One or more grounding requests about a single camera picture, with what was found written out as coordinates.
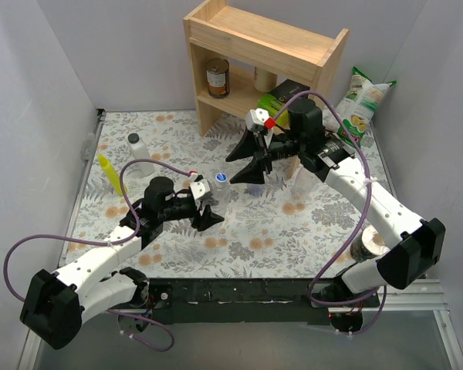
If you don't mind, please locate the clear plastic bottle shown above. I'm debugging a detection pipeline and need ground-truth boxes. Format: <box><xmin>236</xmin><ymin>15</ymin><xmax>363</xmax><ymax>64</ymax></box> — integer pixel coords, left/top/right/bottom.
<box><xmin>208</xmin><ymin>180</ymin><xmax>231</xmax><ymax>217</ymax></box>
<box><xmin>292</xmin><ymin>167</ymin><xmax>318</xmax><ymax>202</ymax></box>

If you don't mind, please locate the blue tinted plastic bottle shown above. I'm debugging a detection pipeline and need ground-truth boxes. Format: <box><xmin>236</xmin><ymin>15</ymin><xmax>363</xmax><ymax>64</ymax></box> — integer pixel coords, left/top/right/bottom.
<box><xmin>247</xmin><ymin>183</ymin><xmax>264</xmax><ymax>197</ymax></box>

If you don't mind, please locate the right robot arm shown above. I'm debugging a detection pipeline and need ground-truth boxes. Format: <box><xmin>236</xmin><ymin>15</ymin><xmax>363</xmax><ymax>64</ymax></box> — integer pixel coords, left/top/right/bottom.
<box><xmin>226</xmin><ymin>99</ymin><xmax>445</xmax><ymax>307</ymax></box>

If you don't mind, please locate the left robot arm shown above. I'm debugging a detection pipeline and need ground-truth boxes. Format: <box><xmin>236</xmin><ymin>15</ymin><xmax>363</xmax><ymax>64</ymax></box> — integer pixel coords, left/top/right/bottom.
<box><xmin>19</xmin><ymin>173</ymin><xmax>229</xmax><ymax>349</ymax></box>

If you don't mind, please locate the white bottle black cap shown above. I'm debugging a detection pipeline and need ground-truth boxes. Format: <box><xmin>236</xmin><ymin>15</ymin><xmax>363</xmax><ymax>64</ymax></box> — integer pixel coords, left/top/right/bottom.
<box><xmin>127</xmin><ymin>133</ymin><xmax>155</xmax><ymax>177</ymax></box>

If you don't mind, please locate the yellow squeeze bottle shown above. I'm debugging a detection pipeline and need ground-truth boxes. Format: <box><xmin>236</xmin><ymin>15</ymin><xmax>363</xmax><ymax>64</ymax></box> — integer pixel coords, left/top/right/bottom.
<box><xmin>98</xmin><ymin>154</ymin><xmax>127</xmax><ymax>197</ymax></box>

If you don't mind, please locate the green and black box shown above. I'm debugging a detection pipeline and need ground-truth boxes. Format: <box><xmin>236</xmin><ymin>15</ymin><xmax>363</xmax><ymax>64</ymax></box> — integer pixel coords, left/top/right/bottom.
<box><xmin>257</xmin><ymin>79</ymin><xmax>309</xmax><ymax>117</ymax></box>

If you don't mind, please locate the white cup on shelf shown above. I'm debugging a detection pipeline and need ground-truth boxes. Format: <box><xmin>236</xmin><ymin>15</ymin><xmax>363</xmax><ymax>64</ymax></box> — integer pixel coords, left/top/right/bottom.
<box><xmin>254</xmin><ymin>67</ymin><xmax>278</xmax><ymax>93</ymax></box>

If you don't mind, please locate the tin can on shelf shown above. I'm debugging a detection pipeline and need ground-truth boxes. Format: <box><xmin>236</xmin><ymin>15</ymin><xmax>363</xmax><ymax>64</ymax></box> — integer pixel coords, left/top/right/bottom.
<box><xmin>206</xmin><ymin>58</ymin><xmax>229</xmax><ymax>99</ymax></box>

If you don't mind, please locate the green chips bag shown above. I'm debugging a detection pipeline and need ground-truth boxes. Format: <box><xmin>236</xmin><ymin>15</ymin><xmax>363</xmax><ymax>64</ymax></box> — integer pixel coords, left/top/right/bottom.
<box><xmin>335</xmin><ymin>66</ymin><xmax>397</xmax><ymax>146</ymax></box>

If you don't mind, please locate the wooden shelf unit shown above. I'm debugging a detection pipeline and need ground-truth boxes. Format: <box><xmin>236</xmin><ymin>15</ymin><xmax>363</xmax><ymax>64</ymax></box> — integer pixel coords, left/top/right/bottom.
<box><xmin>183</xmin><ymin>0</ymin><xmax>350</xmax><ymax>180</ymax></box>

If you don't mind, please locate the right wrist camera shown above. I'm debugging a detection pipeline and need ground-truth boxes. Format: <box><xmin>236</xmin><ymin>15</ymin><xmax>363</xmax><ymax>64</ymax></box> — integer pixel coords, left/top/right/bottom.
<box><xmin>245</xmin><ymin>108</ymin><xmax>275</xmax><ymax>135</ymax></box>

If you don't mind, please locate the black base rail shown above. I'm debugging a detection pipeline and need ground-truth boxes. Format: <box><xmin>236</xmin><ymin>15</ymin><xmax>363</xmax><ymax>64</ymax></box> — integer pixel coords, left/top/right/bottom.
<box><xmin>111</xmin><ymin>277</ymin><xmax>383</xmax><ymax>335</ymax></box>

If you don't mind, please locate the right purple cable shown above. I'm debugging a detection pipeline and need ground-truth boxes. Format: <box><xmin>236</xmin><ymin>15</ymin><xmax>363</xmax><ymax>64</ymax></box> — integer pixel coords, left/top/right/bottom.
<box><xmin>269</xmin><ymin>90</ymin><xmax>387</xmax><ymax>335</ymax></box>

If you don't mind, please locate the purple cable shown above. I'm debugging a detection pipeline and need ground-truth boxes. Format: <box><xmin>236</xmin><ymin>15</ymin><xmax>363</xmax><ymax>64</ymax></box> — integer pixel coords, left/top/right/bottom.
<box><xmin>269</xmin><ymin>90</ymin><xmax>387</xmax><ymax>335</ymax></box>
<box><xmin>3</xmin><ymin>158</ymin><xmax>198</xmax><ymax>301</ymax></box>

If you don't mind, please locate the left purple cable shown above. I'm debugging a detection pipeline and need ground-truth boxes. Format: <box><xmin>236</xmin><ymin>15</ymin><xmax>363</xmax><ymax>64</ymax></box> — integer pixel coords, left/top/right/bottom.
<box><xmin>3</xmin><ymin>158</ymin><xmax>198</xmax><ymax>301</ymax></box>

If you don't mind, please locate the aluminium frame rail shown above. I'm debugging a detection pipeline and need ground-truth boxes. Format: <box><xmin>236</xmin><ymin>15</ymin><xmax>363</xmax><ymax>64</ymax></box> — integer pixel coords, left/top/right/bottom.
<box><xmin>19</xmin><ymin>280</ymin><xmax>463</xmax><ymax>369</ymax></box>

